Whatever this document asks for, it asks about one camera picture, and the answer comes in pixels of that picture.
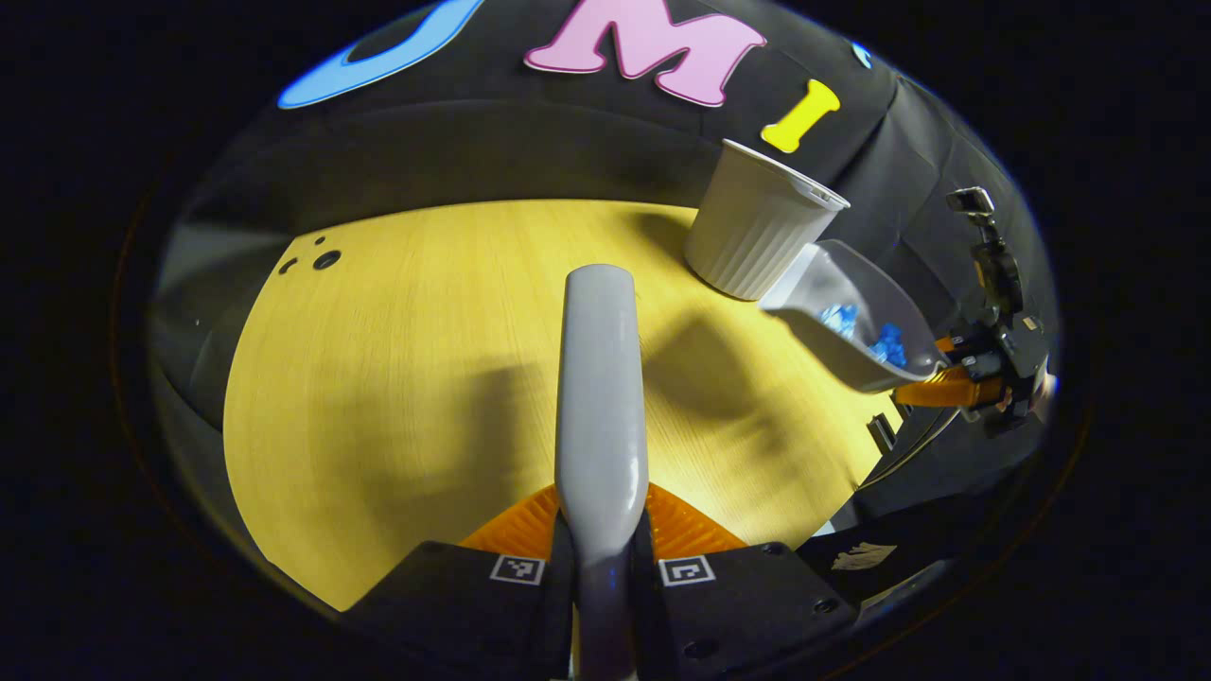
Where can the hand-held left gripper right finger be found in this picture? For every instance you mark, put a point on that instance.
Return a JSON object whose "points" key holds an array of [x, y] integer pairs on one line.
{"points": [[738, 615]]}

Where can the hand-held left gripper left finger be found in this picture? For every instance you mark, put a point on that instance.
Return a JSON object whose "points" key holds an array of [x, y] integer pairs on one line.
{"points": [[473, 615]]}

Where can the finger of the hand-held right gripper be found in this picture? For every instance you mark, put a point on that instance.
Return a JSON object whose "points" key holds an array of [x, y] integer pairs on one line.
{"points": [[954, 348], [946, 390]]}

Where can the grey plastic dustpan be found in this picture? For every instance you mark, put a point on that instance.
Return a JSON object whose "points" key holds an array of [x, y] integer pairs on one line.
{"points": [[870, 284]]}

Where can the white ribbed garbage bin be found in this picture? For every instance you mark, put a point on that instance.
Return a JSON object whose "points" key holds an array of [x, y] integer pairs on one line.
{"points": [[752, 236]]}

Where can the small grey broom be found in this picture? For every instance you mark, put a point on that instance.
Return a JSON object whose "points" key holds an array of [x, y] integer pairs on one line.
{"points": [[601, 397]]}

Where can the black table clamp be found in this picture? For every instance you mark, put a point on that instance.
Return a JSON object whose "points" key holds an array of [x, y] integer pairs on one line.
{"points": [[882, 432]]}

